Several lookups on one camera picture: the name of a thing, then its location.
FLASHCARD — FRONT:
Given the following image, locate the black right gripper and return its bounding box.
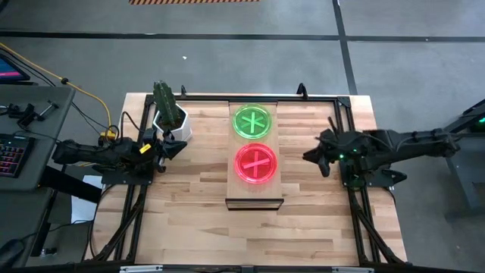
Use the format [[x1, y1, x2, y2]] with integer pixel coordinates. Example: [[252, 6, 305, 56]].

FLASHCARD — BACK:
[[302, 116, 345, 178]]

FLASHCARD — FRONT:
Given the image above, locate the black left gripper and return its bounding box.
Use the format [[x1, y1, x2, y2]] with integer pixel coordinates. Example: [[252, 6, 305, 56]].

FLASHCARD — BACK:
[[145, 138, 189, 174]]

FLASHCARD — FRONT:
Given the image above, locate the wooden shelf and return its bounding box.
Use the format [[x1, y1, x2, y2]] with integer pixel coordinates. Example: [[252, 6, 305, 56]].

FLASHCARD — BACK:
[[225, 99, 285, 212]]

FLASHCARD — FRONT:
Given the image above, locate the white plant pot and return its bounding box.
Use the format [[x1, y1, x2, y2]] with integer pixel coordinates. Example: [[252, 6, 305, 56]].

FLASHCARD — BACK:
[[152, 104, 193, 143]]

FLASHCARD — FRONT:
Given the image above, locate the black desk bar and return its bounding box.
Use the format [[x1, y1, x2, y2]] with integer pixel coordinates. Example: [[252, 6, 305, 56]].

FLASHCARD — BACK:
[[39, 165, 103, 205]]

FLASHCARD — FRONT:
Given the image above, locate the white paper sheet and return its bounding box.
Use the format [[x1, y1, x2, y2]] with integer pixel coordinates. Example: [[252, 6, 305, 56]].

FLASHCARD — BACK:
[[70, 174, 104, 224]]

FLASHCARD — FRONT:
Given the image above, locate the gray desk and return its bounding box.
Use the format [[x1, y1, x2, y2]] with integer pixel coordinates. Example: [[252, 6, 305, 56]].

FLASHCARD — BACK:
[[0, 83, 76, 193]]

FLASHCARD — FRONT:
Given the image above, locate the black clamp tool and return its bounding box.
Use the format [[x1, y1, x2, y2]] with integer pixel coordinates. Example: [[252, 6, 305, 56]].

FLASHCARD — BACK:
[[6, 102, 39, 128]]

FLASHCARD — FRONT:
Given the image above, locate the backlit keyboard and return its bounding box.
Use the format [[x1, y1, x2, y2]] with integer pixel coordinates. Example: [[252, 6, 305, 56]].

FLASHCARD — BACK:
[[0, 133, 36, 179]]

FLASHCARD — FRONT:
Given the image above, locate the computer monitor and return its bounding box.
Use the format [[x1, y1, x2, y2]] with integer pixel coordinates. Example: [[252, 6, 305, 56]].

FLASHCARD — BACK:
[[0, 52, 31, 83]]

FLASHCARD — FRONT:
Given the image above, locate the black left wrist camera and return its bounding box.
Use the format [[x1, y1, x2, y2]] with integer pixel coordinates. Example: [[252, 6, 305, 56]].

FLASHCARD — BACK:
[[142, 127, 158, 144]]

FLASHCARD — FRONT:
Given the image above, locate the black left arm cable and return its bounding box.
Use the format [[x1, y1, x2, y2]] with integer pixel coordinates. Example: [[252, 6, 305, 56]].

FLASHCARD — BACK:
[[119, 111, 148, 138]]

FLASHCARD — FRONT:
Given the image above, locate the silver frame bracket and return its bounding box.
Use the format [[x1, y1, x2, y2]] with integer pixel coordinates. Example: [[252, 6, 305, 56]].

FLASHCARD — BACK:
[[331, 266, 375, 273], [119, 265, 164, 273]]

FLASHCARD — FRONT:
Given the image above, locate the metal handled tool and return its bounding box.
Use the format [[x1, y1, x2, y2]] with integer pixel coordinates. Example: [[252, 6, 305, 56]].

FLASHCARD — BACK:
[[36, 99, 60, 119]]

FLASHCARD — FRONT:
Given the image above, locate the yellow cable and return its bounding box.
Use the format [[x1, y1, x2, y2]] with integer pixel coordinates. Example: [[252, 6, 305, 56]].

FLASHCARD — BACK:
[[0, 42, 117, 140]]

